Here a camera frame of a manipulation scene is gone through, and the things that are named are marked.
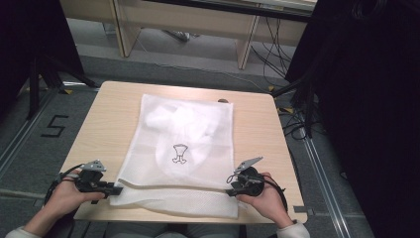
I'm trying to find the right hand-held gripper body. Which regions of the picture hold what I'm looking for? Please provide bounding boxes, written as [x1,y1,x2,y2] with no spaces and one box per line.
[228,156,265,198]

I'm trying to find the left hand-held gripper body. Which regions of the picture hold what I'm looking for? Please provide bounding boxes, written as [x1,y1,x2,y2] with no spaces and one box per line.
[74,159,116,195]

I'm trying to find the white mesh laundry bag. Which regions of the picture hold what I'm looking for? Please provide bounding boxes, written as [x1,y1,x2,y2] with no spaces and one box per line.
[109,93,240,219]

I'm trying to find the person's right hand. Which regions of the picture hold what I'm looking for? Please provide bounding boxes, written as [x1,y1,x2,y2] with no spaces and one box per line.
[235,171,290,230]

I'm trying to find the person's left hand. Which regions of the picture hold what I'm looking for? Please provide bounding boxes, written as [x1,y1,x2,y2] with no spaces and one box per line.
[42,169,107,220]

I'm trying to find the white garment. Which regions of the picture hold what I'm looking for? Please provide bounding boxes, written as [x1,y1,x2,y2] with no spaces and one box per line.
[144,101,216,181]

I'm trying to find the person's legs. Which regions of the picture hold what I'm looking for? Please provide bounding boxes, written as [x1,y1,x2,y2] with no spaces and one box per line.
[104,221,243,238]

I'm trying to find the black metal stand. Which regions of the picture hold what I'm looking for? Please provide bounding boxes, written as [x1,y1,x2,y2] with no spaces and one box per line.
[25,54,99,121]
[271,49,327,140]

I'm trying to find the black curtain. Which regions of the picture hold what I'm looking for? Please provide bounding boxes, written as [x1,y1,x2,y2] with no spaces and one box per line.
[284,0,420,238]
[0,0,86,115]

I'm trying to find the grey power strip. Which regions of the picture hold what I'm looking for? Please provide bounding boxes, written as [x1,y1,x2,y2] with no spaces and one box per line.
[162,29,201,44]

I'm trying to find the light wooden desk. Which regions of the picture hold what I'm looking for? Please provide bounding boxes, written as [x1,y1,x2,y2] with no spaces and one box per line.
[59,0,319,70]

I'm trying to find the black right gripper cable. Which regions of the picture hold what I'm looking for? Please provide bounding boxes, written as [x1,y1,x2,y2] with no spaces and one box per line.
[261,174,289,213]

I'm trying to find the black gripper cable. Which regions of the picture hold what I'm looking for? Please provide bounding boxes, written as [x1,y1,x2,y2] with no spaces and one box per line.
[44,163,86,206]
[261,174,289,213]

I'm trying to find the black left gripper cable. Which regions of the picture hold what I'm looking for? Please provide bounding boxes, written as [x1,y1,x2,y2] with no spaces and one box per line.
[44,163,86,206]

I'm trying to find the black floor cables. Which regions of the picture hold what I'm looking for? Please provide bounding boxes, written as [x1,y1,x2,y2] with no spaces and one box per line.
[276,104,329,142]

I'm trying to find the metal floor rail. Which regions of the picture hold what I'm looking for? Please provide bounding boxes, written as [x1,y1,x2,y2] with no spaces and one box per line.
[300,134,354,238]
[0,88,57,181]

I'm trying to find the hanging black cables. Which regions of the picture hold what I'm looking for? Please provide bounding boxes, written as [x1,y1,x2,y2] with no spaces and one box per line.
[250,16,295,81]

